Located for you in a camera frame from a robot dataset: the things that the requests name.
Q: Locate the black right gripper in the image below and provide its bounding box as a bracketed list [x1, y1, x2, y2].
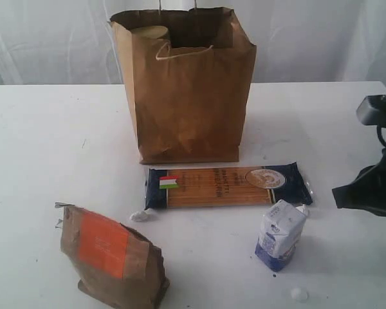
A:
[332, 148, 386, 216]

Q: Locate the white and blue carton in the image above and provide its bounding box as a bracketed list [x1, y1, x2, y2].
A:
[255, 200, 307, 272]

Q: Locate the spaghetti packet dark blue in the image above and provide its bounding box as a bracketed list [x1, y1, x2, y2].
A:
[145, 162, 313, 210]

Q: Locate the brown paper shopping bag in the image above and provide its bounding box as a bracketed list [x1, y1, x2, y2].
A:
[109, 7, 257, 164]

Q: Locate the brown pouch with orange label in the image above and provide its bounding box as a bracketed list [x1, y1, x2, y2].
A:
[55, 202, 170, 308]

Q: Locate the nut jar with gold lid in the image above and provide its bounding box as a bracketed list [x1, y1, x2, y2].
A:
[130, 25, 170, 40]

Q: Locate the white scrap near front edge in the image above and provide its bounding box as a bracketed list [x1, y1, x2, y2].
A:
[291, 287, 309, 303]

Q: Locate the small white crumpled scrap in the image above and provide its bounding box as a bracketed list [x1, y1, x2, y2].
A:
[129, 211, 149, 222]

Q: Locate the white fabric backdrop curtain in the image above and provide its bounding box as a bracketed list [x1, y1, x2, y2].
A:
[0, 1, 386, 85]

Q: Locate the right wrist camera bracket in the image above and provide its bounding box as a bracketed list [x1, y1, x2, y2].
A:
[356, 95, 386, 128]

